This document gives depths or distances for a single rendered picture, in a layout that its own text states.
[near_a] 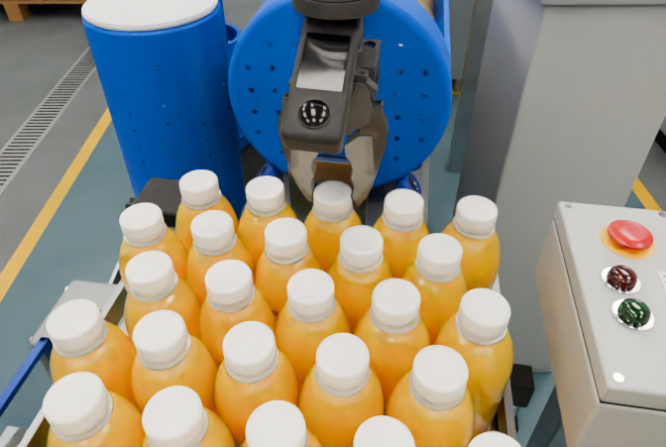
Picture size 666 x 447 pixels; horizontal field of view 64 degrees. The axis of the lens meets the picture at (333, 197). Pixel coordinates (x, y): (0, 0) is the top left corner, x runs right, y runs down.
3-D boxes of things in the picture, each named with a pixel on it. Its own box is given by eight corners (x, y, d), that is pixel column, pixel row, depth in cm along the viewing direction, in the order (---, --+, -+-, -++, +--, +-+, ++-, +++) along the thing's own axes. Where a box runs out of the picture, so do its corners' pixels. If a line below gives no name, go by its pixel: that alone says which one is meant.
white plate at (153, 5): (231, -18, 122) (232, -13, 122) (115, -22, 124) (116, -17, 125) (194, 29, 100) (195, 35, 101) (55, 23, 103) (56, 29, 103)
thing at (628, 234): (642, 229, 48) (647, 219, 47) (655, 258, 45) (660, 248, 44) (601, 225, 48) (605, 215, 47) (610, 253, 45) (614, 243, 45)
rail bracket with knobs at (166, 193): (224, 239, 76) (214, 181, 69) (207, 276, 70) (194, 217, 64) (159, 231, 77) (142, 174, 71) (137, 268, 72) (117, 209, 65)
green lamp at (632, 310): (642, 306, 41) (648, 295, 40) (651, 329, 39) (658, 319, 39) (612, 302, 41) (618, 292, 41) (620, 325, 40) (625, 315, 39)
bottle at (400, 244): (364, 299, 68) (370, 184, 56) (419, 305, 67) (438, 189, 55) (359, 347, 62) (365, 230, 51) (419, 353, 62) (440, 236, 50)
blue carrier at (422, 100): (440, -8, 141) (451, -134, 123) (441, 199, 74) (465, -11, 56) (334, -9, 145) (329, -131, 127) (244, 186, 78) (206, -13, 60)
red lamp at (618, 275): (630, 273, 44) (635, 263, 43) (638, 293, 42) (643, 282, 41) (603, 270, 44) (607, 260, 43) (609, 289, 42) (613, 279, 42)
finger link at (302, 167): (321, 173, 59) (336, 102, 53) (311, 208, 54) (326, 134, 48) (293, 167, 59) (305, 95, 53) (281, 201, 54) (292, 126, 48)
